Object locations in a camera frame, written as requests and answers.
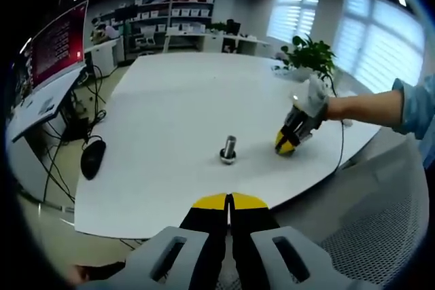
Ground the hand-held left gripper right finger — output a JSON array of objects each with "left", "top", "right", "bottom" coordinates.
[{"left": 226, "top": 192, "right": 378, "bottom": 290}]

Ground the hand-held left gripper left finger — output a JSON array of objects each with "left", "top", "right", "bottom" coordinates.
[{"left": 76, "top": 193, "right": 228, "bottom": 290}]

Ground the thick steel threaded stud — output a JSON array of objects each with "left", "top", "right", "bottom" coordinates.
[{"left": 219, "top": 135, "right": 239, "bottom": 166}]

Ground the person's left hand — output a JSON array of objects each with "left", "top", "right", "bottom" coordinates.
[{"left": 67, "top": 261, "right": 126, "bottom": 286}]

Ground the green leafy potted plant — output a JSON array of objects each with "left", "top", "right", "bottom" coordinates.
[{"left": 280, "top": 33, "right": 339, "bottom": 82}]

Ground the window with white blinds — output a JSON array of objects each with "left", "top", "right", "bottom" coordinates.
[
  {"left": 334, "top": 0, "right": 425, "bottom": 94},
  {"left": 266, "top": 0, "right": 322, "bottom": 41}
]

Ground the grey mesh office chair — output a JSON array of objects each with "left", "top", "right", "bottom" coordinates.
[{"left": 271, "top": 153, "right": 429, "bottom": 290}]

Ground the long white counter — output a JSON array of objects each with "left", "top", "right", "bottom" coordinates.
[{"left": 164, "top": 26, "right": 271, "bottom": 56}]

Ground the black computer mouse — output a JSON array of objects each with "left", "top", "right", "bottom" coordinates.
[{"left": 80, "top": 139, "right": 107, "bottom": 181}]

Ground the white shelving unit with boxes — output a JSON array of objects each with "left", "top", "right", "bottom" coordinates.
[{"left": 128, "top": 0, "right": 217, "bottom": 38}]

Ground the white cabinet desk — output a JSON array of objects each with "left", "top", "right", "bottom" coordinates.
[{"left": 83, "top": 37, "right": 125, "bottom": 77}]

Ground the white standing desk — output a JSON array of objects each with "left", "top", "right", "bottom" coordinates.
[{"left": 10, "top": 65, "right": 88, "bottom": 143}]

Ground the red screen monitor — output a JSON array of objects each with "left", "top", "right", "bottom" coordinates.
[{"left": 29, "top": 0, "right": 89, "bottom": 92}]

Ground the black cable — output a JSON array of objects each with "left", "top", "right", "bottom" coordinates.
[{"left": 328, "top": 72, "right": 346, "bottom": 174}]

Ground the bundle of black cables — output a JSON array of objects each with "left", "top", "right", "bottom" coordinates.
[{"left": 37, "top": 65, "right": 109, "bottom": 202}]

